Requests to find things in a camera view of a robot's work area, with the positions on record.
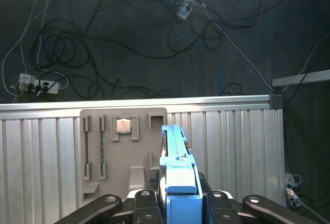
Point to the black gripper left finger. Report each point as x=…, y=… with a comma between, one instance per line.
x=147, y=208

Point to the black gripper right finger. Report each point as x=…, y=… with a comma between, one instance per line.
x=221, y=208

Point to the hard disk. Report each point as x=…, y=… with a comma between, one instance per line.
x=180, y=182

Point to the grey parts rack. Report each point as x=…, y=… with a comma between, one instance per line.
x=121, y=151

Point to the RAM stick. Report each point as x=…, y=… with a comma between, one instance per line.
x=102, y=146

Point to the silver CPU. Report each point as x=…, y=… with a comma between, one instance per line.
x=123, y=126

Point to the grey aluminium profile bar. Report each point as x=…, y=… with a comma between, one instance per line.
x=299, y=79

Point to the white power strip black plugs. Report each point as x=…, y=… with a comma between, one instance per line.
x=50, y=87

